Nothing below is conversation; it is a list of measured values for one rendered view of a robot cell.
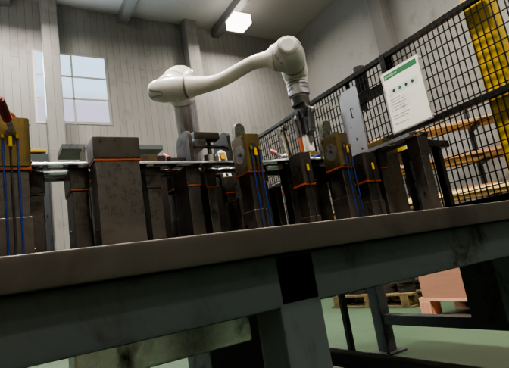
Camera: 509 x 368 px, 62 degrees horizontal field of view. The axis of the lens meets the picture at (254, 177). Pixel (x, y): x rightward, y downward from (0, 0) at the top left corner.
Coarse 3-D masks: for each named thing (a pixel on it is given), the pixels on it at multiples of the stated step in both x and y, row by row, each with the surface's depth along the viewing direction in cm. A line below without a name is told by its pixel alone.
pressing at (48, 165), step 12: (36, 168) 117; (48, 168) 119; (60, 168) 120; (168, 168) 140; (204, 168) 147; (216, 168) 150; (228, 168) 152; (276, 168) 166; (48, 180) 128; (60, 180) 130
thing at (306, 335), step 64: (320, 256) 70; (384, 256) 77; (448, 256) 85; (0, 320) 46; (64, 320) 49; (128, 320) 53; (192, 320) 57; (320, 320) 66; (384, 320) 260; (448, 320) 223
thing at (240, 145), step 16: (240, 144) 132; (256, 144) 132; (240, 160) 132; (256, 160) 130; (240, 176) 133; (256, 176) 130; (256, 192) 129; (256, 208) 127; (256, 224) 126; (272, 224) 127
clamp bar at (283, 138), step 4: (284, 128) 184; (288, 128) 185; (280, 132) 186; (284, 132) 188; (280, 136) 186; (284, 136) 187; (280, 140) 186; (284, 140) 186; (288, 140) 186; (280, 144) 186; (284, 144) 184; (288, 144) 186; (284, 148) 183; (288, 148) 186; (284, 152) 184; (288, 152) 185
